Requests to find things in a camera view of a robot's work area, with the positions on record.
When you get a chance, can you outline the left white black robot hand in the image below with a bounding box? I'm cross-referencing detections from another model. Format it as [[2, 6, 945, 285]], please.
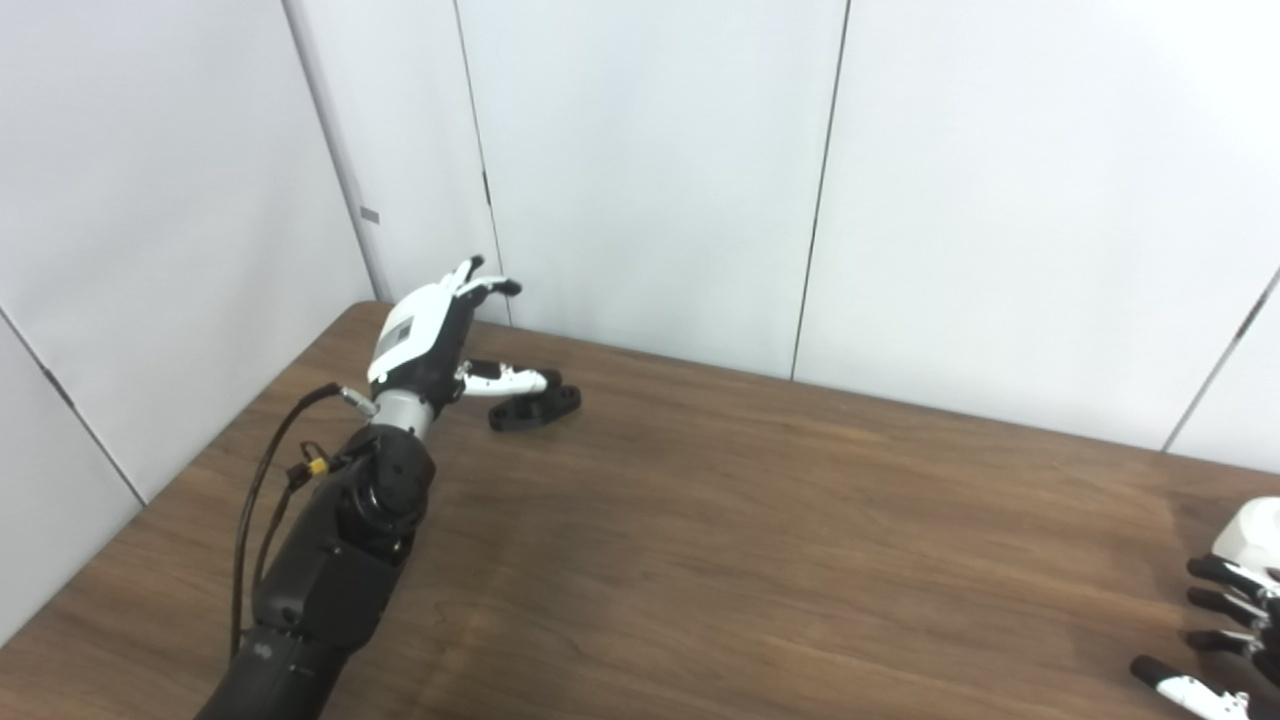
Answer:
[[367, 255, 549, 411]]

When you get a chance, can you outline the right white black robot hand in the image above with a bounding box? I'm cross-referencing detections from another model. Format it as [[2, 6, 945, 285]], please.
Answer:
[[1130, 555, 1280, 720]]

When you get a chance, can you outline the black flanged holder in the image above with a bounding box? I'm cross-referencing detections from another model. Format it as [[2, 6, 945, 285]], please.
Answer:
[[488, 370, 582, 433]]

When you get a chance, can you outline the round white piece with holes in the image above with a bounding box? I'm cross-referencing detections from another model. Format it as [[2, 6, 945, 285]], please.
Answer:
[[1211, 497, 1280, 586]]

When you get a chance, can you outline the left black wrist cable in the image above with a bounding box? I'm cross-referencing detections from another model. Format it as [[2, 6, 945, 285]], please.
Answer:
[[229, 383, 379, 656]]

